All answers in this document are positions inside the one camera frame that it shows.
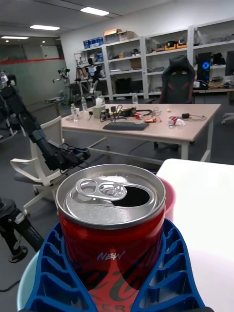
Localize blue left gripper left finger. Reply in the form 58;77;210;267
23;220;98;312

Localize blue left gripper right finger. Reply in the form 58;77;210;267
133;218;206;312

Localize red drink can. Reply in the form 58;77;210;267
55;163;167;312

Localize pale blue plastic bin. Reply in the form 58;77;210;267
16;250;41;312

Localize white office chair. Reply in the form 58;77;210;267
9;115;109;215

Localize light wooden work table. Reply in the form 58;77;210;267
60;103;222;162

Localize red and white packet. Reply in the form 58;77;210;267
168;116;186;127

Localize black keyboard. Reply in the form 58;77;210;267
102;121;150;132

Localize green tissue box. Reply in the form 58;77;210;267
92;96;106;119

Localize black gaming chair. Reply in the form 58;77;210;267
159;55;196;105

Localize small background robot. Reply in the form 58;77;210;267
52;68;72;85

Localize computer tower with blue light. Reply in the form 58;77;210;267
196;51;212;90

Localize white shelving rack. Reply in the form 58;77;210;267
74;18;234;100

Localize blue storage boxes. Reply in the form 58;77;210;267
83;37;104;49

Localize ceiling light panel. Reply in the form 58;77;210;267
80;6;110;17
0;35;30;40
29;24;60;31

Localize cardboard box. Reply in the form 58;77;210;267
103;28;122;38
117;30;136;41

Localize black power adapter with cable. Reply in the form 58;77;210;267
170;112;208;122

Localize black cable bundle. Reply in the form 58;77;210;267
99;104;137;123

